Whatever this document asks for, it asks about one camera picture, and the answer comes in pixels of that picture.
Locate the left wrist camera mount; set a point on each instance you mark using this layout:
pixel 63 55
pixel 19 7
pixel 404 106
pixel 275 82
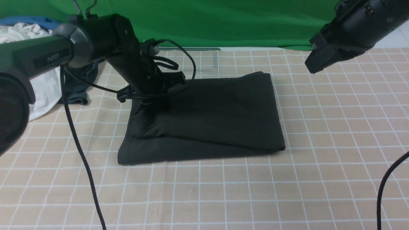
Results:
pixel 149 47

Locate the blue crumpled garment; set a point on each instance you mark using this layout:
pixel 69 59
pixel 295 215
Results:
pixel 43 22

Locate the green backdrop cloth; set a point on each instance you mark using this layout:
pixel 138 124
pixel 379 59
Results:
pixel 225 23

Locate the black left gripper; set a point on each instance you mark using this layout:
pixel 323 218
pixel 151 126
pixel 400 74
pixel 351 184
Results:
pixel 145 80

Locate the white crumpled garment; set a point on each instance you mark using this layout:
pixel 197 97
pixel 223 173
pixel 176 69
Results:
pixel 46 86

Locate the dark gray long-sleeved shirt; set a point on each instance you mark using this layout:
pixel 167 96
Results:
pixel 214 118

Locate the dark gray crumpled garment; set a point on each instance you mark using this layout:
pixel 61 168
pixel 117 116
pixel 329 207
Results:
pixel 75 91

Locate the beige grid tablecloth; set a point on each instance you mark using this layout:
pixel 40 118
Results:
pixel 343 129

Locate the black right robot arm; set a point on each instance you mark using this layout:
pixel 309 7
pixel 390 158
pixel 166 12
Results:
pixel 357 27

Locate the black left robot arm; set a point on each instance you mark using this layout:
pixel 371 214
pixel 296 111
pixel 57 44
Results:
pixel 76 44

